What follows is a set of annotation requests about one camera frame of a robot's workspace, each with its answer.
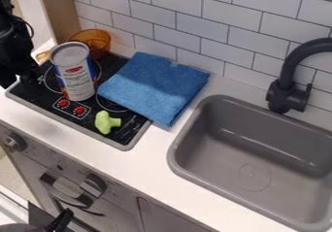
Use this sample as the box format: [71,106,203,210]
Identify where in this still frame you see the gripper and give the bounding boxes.
[0,15,45,90]

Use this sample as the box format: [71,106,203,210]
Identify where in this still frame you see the silver can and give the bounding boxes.
[49,41,98,102]

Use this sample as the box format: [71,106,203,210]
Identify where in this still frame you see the orange cup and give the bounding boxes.
[66,28,114,61]

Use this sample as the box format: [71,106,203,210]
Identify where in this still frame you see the green toy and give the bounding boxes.
[93,110,123,136]

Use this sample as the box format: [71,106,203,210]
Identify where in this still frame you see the toy stove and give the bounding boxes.
[4,50,153,152]

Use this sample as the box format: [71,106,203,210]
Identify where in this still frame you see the blue cloth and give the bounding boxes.
[95,50,212,129]

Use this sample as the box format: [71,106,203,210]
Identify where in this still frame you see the toy sink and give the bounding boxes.
[166,94,332,232]

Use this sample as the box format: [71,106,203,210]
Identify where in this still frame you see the tap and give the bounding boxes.
[264,37,332,116]

